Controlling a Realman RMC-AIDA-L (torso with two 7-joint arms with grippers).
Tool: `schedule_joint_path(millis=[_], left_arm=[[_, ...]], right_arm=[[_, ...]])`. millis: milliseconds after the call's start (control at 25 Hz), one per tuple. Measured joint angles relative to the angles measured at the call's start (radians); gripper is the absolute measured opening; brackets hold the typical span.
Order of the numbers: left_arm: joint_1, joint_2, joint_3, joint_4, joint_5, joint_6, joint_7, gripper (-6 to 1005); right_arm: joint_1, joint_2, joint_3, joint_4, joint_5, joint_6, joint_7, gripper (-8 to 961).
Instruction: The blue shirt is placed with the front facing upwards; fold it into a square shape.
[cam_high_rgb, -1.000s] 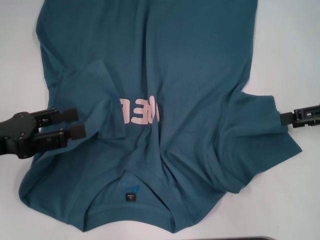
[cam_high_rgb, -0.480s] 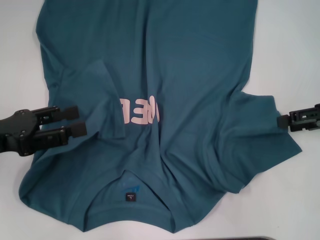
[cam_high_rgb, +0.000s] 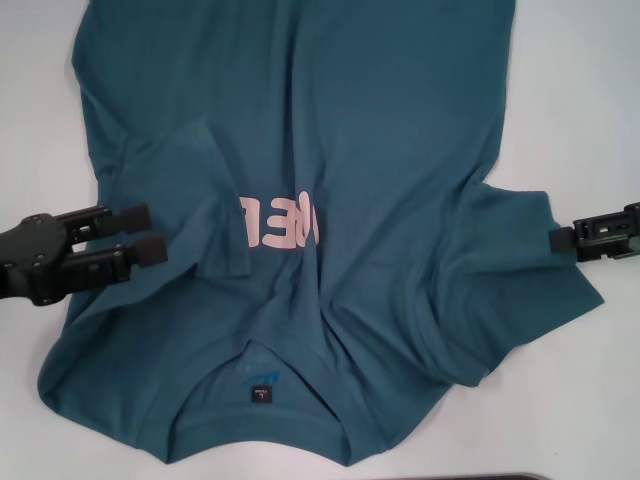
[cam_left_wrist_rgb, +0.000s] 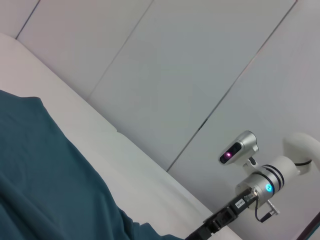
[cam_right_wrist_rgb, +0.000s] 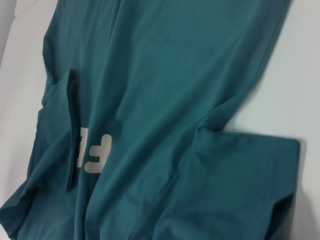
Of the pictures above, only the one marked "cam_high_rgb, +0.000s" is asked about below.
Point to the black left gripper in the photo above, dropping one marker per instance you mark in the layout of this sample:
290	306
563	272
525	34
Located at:
30	260

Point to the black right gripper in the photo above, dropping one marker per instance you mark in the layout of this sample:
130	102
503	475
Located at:
631	249

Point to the teal t-shirt with pink lettering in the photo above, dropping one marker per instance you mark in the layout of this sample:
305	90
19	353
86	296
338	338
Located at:
350	100

